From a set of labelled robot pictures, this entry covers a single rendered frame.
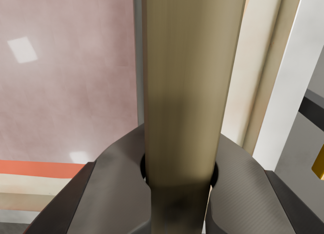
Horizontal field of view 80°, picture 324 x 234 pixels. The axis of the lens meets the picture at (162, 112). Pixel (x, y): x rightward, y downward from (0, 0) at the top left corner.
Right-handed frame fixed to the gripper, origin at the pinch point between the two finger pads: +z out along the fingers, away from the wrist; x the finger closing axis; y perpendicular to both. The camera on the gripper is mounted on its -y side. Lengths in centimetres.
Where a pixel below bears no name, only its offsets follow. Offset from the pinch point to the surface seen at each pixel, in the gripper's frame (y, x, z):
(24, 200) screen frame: 25.2, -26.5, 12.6
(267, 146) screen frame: 8.9, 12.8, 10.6
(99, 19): -5.6, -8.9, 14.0
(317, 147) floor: 81, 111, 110
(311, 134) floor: 69, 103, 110
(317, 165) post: 16.5, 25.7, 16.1
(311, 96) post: 9.7, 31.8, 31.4
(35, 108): 6.5, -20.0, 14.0
